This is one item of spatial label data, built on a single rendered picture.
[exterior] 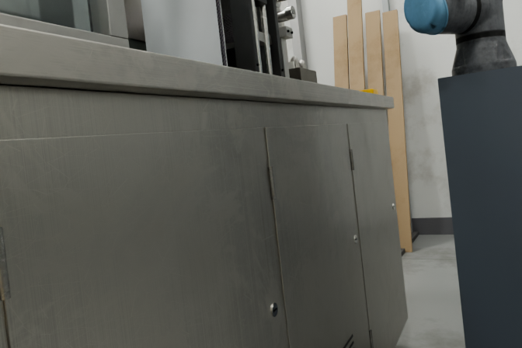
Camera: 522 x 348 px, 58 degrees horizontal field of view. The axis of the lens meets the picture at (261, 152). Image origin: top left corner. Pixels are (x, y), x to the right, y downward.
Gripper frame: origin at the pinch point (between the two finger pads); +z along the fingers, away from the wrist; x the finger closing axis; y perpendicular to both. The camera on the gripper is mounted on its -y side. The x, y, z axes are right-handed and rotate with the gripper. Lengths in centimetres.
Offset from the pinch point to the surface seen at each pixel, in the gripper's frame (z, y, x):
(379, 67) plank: 11, 4, -186
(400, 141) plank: 37, -42, -176
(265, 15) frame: 3.5, -16.5, 34.4
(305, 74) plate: 16.4, -18.6, -12.5
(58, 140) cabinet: 11, -48, 113
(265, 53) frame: 10.3, -23.0, 34.8
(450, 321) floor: 55, -118, -54
